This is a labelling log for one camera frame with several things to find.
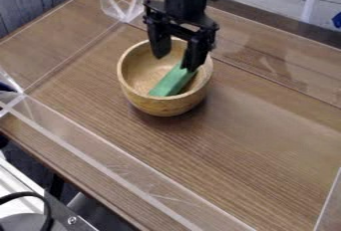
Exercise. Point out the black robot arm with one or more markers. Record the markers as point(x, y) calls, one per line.
point(181, 18)

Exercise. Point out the clear acrylic corner bracket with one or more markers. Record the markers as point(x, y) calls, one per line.
point(123, 10)

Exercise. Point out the green rectangular block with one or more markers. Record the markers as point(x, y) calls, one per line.
point(172, 82)

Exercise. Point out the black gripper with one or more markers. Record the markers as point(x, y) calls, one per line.
point(181, 18)

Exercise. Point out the grey metal bracket with screw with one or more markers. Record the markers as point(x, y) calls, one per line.
point(66, 219)

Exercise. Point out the clear acrylic front barrier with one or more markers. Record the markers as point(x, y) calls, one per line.
point(148, 165)

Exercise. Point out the brown wooden bowl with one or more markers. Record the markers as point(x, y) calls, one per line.
point(139, 72)

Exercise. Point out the white container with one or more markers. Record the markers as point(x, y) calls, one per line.
point(322, 13)

